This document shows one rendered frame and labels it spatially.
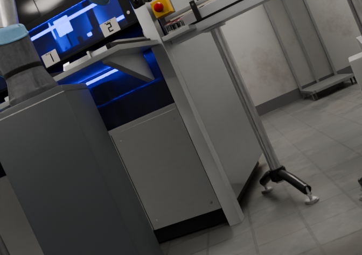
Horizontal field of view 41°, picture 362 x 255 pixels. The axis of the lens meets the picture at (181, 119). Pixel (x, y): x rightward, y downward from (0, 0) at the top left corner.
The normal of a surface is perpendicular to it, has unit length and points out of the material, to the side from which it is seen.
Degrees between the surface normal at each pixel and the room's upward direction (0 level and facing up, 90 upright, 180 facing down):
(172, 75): 90
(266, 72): 90
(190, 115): 90
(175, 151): 90
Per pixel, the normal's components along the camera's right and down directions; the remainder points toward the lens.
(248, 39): -0.07, 0.10
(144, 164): -0.30, 0.20
